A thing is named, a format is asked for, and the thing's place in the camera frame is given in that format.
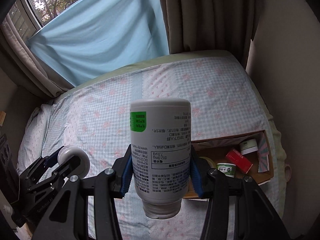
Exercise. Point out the light blue curtain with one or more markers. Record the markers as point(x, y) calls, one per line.
point(94, 37)

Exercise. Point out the window frame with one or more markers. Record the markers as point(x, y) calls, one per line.
point(25, 19)

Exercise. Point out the white jar grey lid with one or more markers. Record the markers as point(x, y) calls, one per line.
point(77, 159)

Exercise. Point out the beige curtain left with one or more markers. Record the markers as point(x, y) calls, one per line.
point(25, 69)

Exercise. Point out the red small box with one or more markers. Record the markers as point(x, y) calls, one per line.
point(239, 160)

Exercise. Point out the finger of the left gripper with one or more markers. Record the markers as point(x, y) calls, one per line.
point(57, 179)
point(42, 163)

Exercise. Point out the checkered floral bed sheet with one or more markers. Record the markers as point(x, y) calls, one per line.
point(96, 116)

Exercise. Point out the yellow tape roll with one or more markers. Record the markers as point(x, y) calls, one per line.
point(208, 161)

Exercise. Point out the green label white jar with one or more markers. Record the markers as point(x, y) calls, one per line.
point(227, 168)

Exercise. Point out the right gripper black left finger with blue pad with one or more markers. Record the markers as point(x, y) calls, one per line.
point(67, 218)

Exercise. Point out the white pill bottle green label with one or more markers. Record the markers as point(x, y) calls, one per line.
point(161, 148)

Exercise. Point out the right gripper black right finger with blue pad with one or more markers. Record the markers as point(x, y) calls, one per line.
point(239, 202)

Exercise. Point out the cardboard box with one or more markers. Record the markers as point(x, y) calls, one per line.
point(216, 149)

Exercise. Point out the pale green cream jar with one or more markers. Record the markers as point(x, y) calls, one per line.
point(248, 146)

